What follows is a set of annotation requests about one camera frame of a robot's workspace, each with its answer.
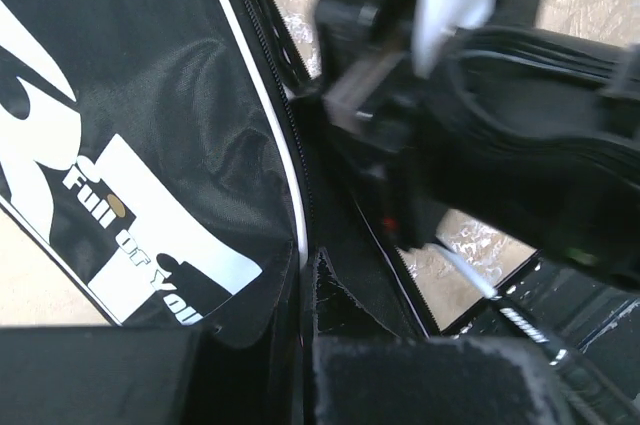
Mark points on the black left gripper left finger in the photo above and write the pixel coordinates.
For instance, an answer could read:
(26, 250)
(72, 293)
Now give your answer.
(152, 375)

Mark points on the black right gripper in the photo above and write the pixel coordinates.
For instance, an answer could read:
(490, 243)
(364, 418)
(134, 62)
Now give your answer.
(468, 105)

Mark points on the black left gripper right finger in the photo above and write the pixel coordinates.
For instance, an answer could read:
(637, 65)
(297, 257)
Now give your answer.
(357, 373)

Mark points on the black racket cover bag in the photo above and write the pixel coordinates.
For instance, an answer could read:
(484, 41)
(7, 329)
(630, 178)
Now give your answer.
(163, 153)

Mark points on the white badminton racket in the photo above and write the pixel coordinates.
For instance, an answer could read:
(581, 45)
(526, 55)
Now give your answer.
(591, 394)

